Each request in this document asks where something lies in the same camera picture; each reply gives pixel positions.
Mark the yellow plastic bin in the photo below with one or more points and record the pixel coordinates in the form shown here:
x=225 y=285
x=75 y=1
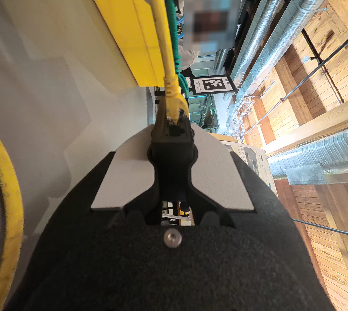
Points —
x=130 y=30

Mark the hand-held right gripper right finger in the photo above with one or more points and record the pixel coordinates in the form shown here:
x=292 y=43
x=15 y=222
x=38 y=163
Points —
x=220 y=180

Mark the printed instruction sheet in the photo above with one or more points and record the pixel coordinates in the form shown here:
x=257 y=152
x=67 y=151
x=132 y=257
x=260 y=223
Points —
x=258 y=164

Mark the black network switch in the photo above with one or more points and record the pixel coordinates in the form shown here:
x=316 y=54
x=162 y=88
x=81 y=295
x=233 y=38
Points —
x=172 y=153

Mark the black-white marker tag sign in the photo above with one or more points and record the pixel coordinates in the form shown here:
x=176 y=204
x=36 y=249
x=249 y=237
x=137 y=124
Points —
x=213 y=85

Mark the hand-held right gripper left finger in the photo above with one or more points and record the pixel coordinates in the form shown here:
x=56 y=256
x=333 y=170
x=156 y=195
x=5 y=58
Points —
x=125 y=180

